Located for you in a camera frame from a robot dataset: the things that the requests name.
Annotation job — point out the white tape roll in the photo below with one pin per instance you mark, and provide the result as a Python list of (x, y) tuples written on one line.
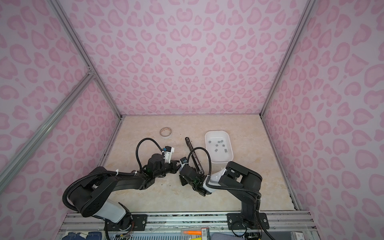
[(166, 132)]

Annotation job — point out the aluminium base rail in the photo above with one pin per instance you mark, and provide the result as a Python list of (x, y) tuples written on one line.
[(172, 225)]

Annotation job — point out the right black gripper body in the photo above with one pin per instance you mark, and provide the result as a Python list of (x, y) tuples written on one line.
[(184, 181)]

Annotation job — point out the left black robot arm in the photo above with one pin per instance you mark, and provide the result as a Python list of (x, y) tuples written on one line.
[(90, 194)]

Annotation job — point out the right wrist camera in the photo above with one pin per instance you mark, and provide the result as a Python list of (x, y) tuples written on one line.
[(183, 162)]

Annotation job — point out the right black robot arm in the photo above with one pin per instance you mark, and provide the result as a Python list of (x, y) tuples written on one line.
[(243, 183)]

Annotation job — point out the white plastic tray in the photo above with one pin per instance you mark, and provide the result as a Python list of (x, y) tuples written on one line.
[(218, 154)]

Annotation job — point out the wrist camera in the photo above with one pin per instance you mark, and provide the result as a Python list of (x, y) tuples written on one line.
[(167, 154), (183, 162)]

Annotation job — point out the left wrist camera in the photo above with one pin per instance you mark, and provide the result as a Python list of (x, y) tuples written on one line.
[(167, 154)]

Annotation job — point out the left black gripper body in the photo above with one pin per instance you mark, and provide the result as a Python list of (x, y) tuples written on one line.
[(171, 168)]

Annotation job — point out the black stapler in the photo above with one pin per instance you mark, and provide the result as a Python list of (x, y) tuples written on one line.
[(194, 157)]

